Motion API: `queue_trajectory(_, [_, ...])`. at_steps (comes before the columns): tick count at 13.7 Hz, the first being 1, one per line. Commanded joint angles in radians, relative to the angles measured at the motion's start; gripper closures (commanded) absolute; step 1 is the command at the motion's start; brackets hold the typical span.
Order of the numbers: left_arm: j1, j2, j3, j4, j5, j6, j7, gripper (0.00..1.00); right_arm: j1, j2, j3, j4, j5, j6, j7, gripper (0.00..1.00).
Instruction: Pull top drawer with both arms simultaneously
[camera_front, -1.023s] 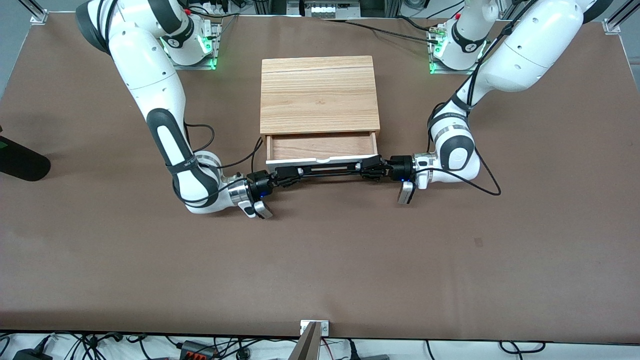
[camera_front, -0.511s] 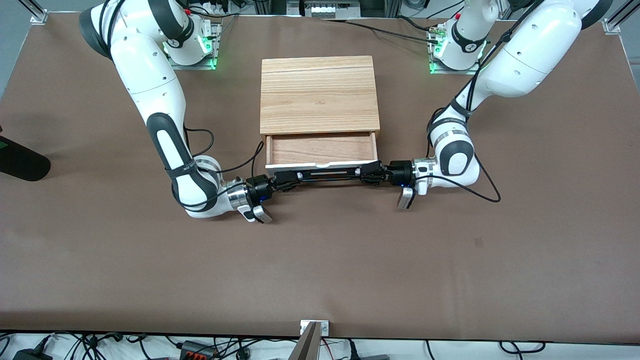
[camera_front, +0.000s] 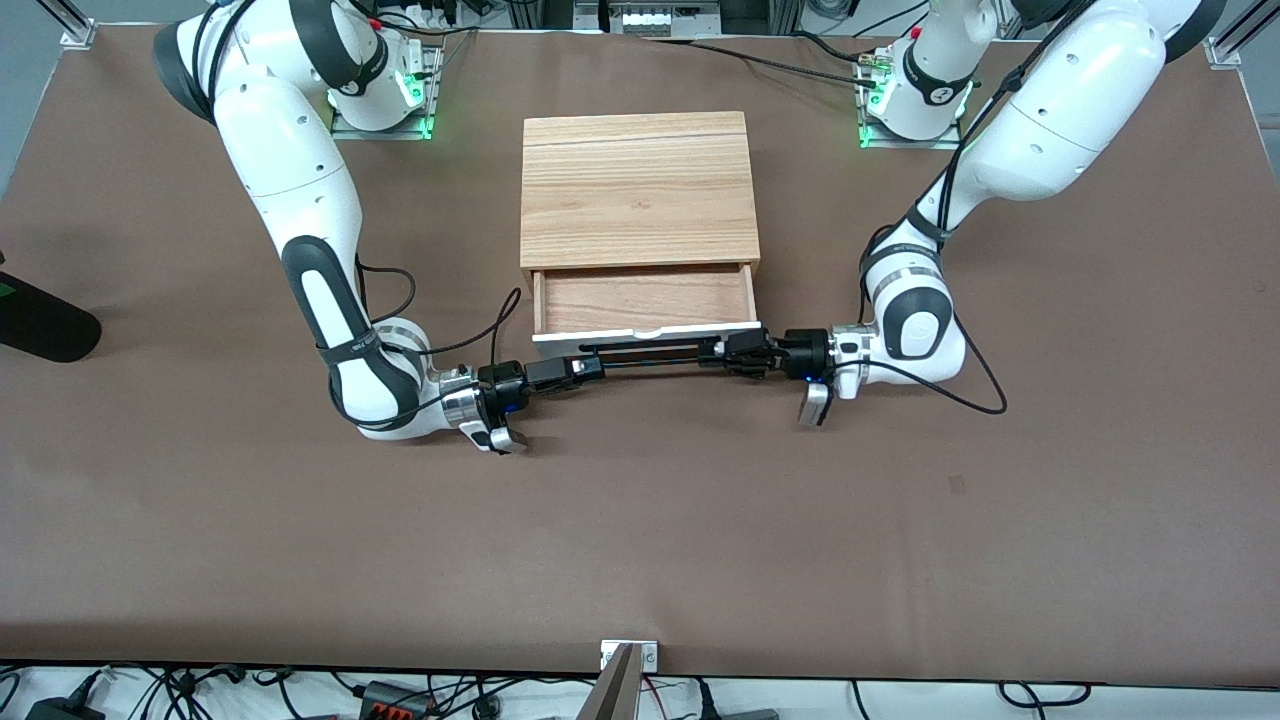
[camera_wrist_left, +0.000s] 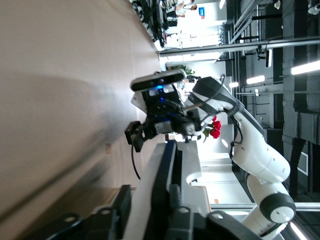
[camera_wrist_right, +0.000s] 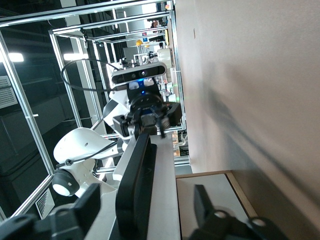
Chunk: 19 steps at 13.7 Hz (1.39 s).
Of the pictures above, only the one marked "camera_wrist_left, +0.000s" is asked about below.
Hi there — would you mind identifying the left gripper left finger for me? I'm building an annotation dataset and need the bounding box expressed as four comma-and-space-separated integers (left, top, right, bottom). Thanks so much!
23, 184, 133, 240

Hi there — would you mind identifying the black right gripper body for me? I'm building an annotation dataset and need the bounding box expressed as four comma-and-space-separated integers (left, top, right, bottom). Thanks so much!
145, 109, 203, 138

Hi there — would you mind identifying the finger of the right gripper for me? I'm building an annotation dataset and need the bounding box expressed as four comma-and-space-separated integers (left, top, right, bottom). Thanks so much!
132, 133, 154, 154
124, 120, 146, 145

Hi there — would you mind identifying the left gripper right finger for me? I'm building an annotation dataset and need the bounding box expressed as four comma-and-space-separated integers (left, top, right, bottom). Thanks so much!
168, 184, 261, 240

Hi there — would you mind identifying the red rose bouquet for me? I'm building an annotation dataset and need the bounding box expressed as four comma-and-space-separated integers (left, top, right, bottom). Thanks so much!
199, 115, 223, 144

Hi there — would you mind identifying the green potted plant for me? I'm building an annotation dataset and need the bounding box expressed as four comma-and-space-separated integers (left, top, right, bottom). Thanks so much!
171, 64, 196, 77

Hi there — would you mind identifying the short ceiling light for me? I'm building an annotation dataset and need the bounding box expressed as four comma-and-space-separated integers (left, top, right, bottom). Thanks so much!
245, 74, 266, 85

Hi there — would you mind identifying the person in white shirt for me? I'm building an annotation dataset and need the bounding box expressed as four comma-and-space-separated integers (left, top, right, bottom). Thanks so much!
174, 0, 199, 19

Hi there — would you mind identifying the grey metal ceiling beam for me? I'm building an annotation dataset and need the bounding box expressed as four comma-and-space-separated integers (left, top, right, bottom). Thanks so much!
159, 36, 320, 55

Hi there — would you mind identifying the long ceiling light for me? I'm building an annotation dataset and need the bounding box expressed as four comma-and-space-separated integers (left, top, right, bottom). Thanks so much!
290, 59, 320, 76

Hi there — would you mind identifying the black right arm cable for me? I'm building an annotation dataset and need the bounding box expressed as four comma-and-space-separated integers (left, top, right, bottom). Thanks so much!
130, 144, 142, 181

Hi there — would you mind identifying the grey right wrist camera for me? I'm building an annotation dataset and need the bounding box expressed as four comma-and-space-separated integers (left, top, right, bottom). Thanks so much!
130, 69, 187, 92

